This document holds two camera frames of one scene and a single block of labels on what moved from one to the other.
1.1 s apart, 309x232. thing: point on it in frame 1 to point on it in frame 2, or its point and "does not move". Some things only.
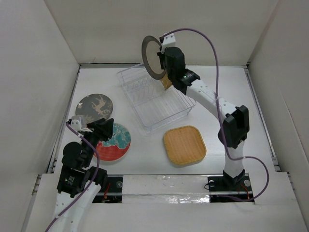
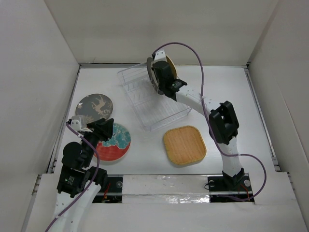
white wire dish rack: (154, 107) does not move
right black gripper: (162, 56) to (153, 68)
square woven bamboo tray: (184, 145) does not move
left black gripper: (102, 128) does not move
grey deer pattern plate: (94, 107) does not move
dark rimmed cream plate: (151, 60) to (153, 79)
